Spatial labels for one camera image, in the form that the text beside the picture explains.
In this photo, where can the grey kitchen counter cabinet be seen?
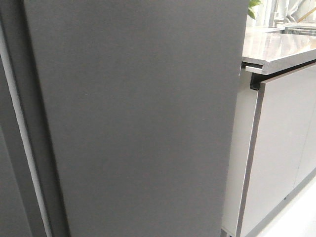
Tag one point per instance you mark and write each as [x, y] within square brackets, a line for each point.
[273, 148]

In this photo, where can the steel sink basin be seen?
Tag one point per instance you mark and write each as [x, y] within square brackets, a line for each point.
[298, 29]

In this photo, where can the silver sink faucet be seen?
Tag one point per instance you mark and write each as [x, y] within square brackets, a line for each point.
[273, 17]

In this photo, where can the wooden dish rack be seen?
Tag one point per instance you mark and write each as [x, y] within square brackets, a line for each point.
[306, 15]

